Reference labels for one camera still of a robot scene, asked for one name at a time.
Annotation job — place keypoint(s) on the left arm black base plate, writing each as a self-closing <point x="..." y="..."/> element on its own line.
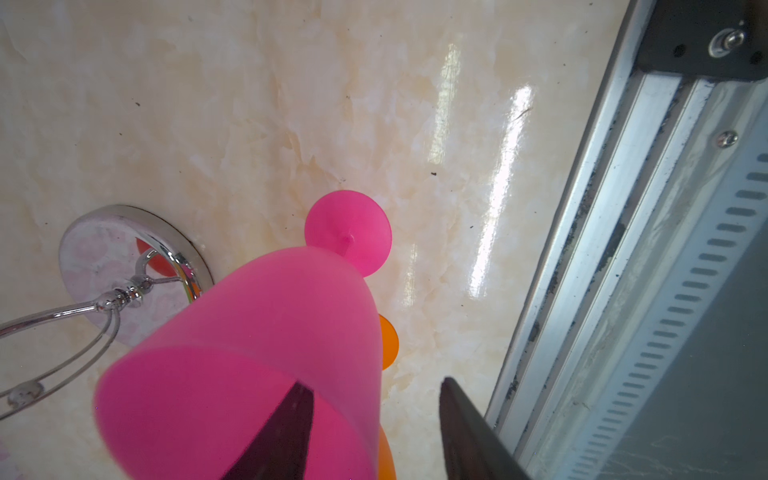
<point x="723" y="40"/>

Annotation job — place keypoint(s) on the orange back wine glass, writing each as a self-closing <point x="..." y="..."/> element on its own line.
<point x="390" y="350"/>

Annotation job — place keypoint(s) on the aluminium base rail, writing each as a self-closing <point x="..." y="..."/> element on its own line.
<point x="641" y="352"/>

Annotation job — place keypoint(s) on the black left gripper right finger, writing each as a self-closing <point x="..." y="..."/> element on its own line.
<point x="471" y="449"/>

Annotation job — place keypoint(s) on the red plastic wine glass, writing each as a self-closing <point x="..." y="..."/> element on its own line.
<point x="158" y="263"/>

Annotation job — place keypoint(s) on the chrome wine glass rack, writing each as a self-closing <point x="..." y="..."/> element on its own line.
<point x="112" y="286"/>

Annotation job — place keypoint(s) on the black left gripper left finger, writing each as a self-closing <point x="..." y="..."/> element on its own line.
<point x="280" y="449"/>

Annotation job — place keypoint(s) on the pink plastic wine glass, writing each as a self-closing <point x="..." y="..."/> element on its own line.
<point x="187" y="401"/>

